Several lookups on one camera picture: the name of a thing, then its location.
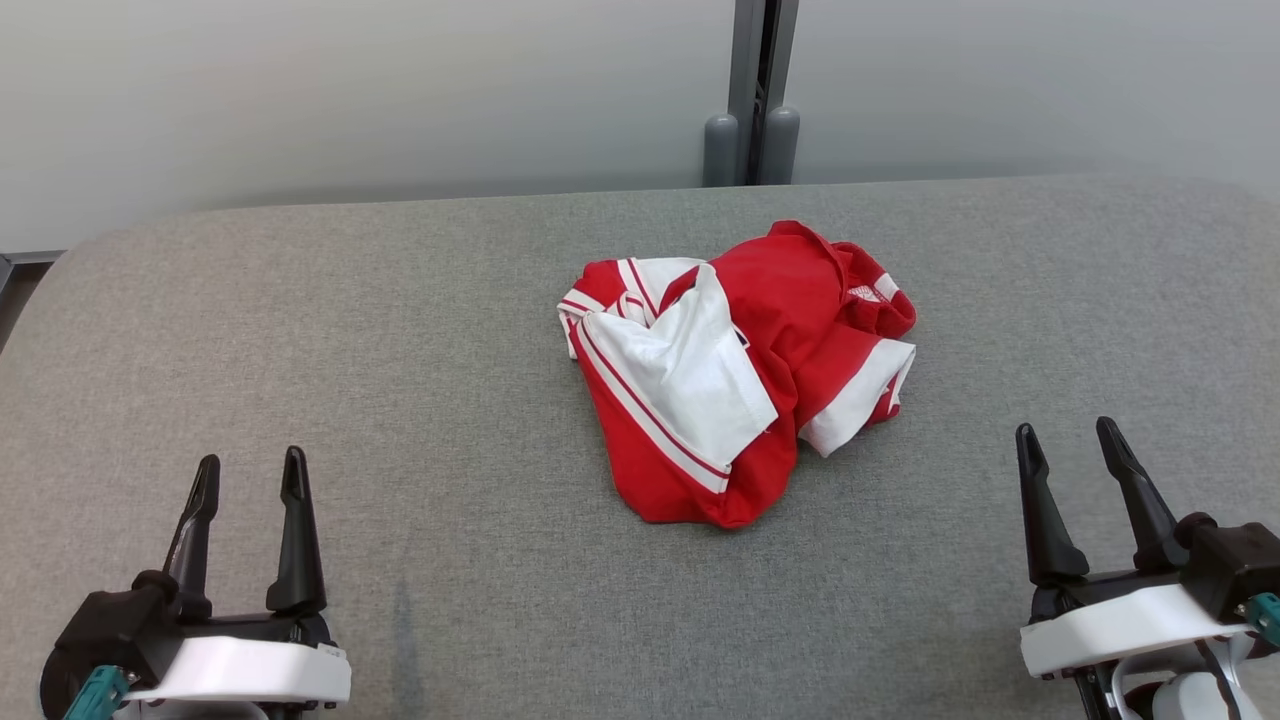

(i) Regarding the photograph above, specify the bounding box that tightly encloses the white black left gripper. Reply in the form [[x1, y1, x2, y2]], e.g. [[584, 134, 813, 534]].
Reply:
[[125, 446, 353, 713]]

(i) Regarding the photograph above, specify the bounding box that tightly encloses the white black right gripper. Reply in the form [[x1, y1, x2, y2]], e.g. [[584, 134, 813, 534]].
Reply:
[[1016, 416, 1251, 720]]

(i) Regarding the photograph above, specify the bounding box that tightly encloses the red garment white striped hem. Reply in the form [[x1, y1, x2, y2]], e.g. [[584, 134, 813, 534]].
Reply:
[[557, 256, 801, 529]]

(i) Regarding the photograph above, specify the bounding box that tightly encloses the grey rounded partition foot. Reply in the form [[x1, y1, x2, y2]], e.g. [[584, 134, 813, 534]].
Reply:
[[762, 105, 801, 186], [703, 113, 741, 188]]

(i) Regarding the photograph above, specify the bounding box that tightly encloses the right camera cable teal plug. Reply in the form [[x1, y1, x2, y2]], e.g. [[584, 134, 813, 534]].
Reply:
[[1197, 592, 1280, 720]]

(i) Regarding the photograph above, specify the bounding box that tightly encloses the camera cable teal plug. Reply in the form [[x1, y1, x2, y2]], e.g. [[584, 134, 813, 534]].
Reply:
[[1197, 592, 1280, 720], [62, 665, 131, 720]]

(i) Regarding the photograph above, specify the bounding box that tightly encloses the left camera cable teal plug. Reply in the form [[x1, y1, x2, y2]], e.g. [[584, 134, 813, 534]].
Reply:
[[62, 665, 131, 720]]

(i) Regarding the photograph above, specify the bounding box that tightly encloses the grey metal partition post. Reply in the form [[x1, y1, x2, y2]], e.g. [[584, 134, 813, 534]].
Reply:
[[727, 0, 801, 188]]

